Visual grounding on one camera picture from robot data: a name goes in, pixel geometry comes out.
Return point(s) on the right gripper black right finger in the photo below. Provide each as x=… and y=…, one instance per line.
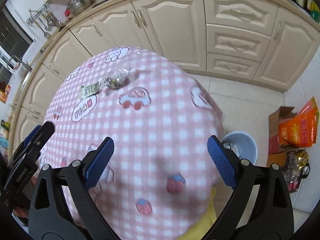
x=259, y=206

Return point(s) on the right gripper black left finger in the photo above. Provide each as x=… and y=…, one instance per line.
x=49, y=216

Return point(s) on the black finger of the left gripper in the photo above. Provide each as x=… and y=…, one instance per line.
x=26, y=141
x=32, y=147

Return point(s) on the clear plastic bag with scraps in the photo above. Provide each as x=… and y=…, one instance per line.
x=120, y=78

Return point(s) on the light blue trash bin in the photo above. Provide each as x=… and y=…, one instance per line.
x=243, y=145

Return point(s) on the cream kitchen cabinet run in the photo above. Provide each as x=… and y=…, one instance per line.
x=264, y=42

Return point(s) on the gold foil bag pile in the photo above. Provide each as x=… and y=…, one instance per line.
x=296, y=168

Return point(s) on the steel sink faucet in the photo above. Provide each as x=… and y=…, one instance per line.
x=15, y=63

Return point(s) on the orange rice bag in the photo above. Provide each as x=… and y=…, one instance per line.
x=300, y=130

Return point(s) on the hanging steel spatula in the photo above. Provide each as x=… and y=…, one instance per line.
x=46, y=34

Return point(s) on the pink checkered tablecloth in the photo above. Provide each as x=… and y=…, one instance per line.
x=159, y=183

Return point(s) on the steel stockpot with lid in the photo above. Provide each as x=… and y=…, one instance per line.
x=78, y=6

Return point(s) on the green yellow oil bottle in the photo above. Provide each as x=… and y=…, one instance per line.
x=313, y=10

